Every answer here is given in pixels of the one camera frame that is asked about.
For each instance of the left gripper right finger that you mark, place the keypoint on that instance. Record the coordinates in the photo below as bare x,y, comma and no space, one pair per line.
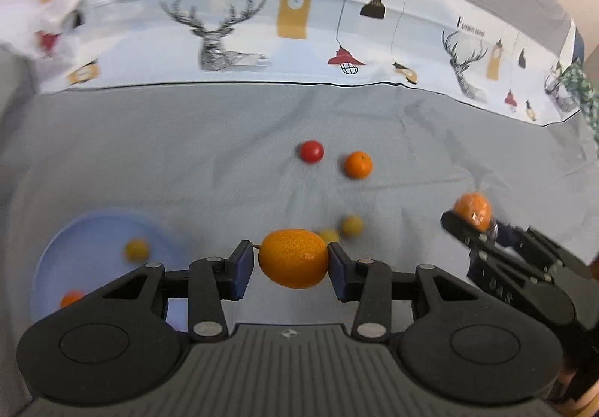
368,283

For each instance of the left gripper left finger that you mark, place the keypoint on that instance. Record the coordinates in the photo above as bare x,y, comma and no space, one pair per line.
211,281

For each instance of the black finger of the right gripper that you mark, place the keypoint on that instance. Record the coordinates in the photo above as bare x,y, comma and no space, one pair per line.
463,229

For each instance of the plastic-wrapped orange fruit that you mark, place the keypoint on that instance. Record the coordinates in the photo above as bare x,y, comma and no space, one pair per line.
474,208

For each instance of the small orange kumquat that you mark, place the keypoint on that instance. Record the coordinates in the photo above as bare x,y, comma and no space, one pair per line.
294,258

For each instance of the orange kumquat front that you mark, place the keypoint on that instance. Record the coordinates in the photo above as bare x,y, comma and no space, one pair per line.
70,297

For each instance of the yellow-green fruit right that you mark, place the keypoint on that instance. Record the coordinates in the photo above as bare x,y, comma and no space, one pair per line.
351,226

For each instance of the yellow-green fruit left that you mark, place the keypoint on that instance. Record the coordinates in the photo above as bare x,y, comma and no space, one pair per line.
329,236

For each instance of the yellow-green fruit on plate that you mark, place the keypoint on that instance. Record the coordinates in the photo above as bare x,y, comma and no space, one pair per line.
136,251

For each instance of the grey bed blanket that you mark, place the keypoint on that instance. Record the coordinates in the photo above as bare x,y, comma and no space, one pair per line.
217,164

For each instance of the orange kumquat middle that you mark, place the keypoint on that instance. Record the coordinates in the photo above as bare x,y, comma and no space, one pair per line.
358,165

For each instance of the light blue round plate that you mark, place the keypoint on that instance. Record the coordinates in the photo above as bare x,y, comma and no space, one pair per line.
89,253

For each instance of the red cherry tomato on bed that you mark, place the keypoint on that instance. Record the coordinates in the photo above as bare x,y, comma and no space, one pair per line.
311,152

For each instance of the deer print white sheet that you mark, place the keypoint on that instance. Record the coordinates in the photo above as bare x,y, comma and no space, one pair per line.
451,47

